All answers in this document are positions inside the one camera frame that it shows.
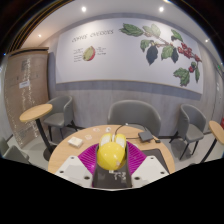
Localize wrapped wooden wall panel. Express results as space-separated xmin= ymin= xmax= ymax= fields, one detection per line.
xmin=3 ymin=47 xmax=51 ymax=150

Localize coffee plant wall mural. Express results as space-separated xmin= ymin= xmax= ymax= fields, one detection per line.
xmin=54 ymin=16 xmax=205 ymax=95

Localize black cable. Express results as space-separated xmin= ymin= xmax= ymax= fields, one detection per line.
xmin=112 ymin=123 xmax=148 ymax=138

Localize small black adapter box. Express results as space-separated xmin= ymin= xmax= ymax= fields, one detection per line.
xmin=137 ymin=130 xmax=155 ymax=143

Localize ceiling lights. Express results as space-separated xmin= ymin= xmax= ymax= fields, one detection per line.
xmin=36 ymin=5 xmax=210 ymax=44

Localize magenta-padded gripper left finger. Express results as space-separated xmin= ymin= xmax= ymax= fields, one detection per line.
xmin=54 ymin=142 xmax=101 ymax=189

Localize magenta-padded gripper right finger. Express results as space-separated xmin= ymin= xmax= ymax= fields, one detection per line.
xmin=124 ymin=141 xmax=170 ymax=189

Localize grey upholstered chair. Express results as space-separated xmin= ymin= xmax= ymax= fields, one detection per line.
xmin=42 ymin=95 xmax=78 ymax=141
xmin=169 ymin=103 xmax=208 ymax=161
xmin=106 ymin=99 xmax=163 ymax=138
xmin=0 ymin=136 xmax=31 ymax=165

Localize yellow computer mouse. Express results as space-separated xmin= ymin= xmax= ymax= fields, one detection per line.
xmin=96 ymin=132 xmax=129 ymax=172

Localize small round wooden side table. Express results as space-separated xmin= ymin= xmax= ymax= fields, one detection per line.
xmin=201 ymin=120 xmax=224 ymax=165
xmin=18 ymin=103 xmax=58 ymax=162

